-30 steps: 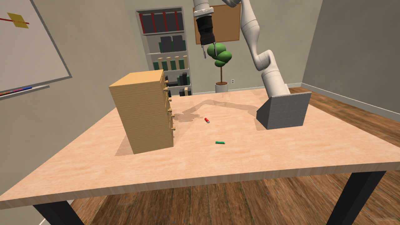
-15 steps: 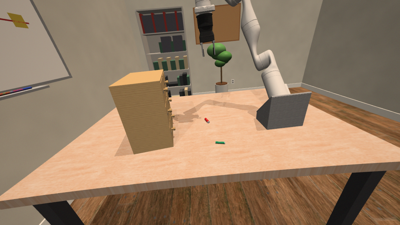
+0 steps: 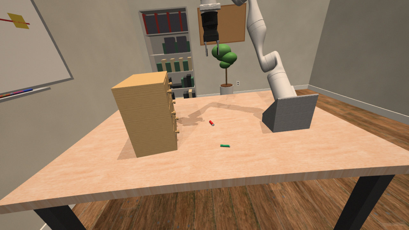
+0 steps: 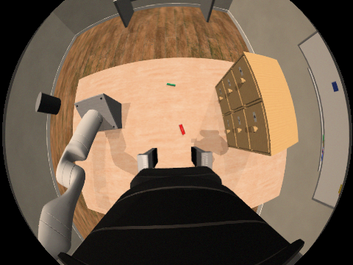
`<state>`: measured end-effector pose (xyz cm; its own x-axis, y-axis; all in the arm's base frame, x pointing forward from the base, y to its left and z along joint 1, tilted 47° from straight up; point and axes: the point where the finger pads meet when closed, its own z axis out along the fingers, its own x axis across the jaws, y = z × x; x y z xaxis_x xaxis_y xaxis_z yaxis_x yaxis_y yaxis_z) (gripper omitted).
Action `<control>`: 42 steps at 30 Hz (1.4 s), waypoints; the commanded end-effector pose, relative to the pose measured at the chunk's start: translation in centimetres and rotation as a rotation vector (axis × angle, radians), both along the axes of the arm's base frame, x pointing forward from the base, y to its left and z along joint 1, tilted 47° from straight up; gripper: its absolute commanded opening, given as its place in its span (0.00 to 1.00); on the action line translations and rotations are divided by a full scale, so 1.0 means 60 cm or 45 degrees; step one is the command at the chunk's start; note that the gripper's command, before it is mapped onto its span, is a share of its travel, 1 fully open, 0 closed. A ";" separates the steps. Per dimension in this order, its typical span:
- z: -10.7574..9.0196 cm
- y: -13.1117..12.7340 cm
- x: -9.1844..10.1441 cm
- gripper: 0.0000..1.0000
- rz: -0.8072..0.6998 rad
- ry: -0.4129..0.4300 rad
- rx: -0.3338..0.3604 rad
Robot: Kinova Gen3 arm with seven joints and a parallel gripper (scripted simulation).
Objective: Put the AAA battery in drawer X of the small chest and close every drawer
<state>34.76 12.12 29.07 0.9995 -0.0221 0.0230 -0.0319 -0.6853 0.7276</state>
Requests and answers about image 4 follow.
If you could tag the brown wooden drawer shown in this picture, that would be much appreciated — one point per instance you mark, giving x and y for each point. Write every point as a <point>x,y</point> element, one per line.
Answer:
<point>241,129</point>
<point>232,91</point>
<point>259,132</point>
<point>222,97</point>
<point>246,83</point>
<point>230,130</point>

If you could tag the small wooden chest of drawers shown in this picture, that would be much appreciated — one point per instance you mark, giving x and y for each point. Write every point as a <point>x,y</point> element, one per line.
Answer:
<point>277,103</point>

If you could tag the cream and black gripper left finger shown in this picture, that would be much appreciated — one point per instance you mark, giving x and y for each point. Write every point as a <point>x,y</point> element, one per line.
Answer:
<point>148,159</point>

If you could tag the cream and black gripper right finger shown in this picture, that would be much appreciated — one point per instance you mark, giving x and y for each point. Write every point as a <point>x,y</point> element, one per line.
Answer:
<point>201,158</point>

